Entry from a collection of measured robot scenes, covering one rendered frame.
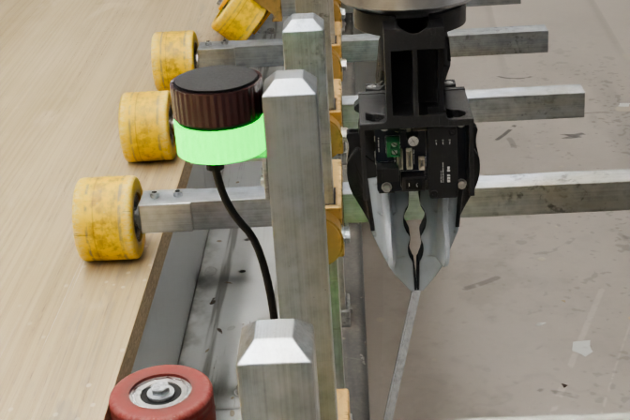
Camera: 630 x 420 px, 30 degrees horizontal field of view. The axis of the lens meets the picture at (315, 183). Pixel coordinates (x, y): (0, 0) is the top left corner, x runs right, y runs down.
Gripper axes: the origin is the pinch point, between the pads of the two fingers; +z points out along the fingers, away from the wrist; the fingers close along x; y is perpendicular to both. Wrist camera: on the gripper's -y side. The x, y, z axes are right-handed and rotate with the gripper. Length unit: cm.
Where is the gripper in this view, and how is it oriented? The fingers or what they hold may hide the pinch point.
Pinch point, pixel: (415, 267)
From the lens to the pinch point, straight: 84.6
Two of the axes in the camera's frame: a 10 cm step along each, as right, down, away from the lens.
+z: 0.6, 9.2, 3.9
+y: -0.2, 3.9, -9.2
